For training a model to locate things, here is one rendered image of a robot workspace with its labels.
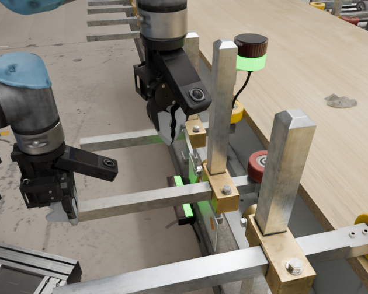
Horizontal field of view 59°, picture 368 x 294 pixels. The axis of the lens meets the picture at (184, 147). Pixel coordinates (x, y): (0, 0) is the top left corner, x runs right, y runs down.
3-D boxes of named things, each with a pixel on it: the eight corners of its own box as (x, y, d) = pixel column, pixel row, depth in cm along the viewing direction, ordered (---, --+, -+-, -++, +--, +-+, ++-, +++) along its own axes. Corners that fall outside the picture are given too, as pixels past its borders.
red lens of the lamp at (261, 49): (240, 58, 56) (241, 45, 54) (228, 46, 60) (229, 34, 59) (272, 55, 57) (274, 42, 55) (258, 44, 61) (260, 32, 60)
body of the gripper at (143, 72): (169, 85, 64) (167, 23, 57) (193, 103, 58) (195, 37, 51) (134, 94, 61) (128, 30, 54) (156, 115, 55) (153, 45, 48)
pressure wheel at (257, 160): (250, 212, 73) (257, 174, 66) (238, 188, 80) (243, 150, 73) (283, 206, 75) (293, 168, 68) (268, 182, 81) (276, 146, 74)
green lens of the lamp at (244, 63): (238, 72, 57) (239, 60, 56) (227, 59, 62) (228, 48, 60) (270, 69, 58) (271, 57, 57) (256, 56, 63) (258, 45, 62)
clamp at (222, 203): (215, 214, 70) (217, 198, 67) (199, 174, 80) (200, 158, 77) (240, 210, 71) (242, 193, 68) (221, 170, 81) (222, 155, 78)
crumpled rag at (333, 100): (323, 105, 91) (325, 98, 90) (323, 95, 96) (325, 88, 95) (357, 111, 89) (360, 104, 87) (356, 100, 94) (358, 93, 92)
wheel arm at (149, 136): (82, 156, 87) (79, 143, 84) (82, 149, 90) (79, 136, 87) (235, 135, 95) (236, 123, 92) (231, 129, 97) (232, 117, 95)
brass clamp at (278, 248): (271, 303, 44) (277, 283, 41) (236, 226, 54) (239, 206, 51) (312, 293, 45) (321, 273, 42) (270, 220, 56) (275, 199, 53)
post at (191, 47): (185, 180, 106) (185, 34, 78) (183, 174, 109) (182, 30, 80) (195, 179, 107) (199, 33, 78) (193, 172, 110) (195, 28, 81)
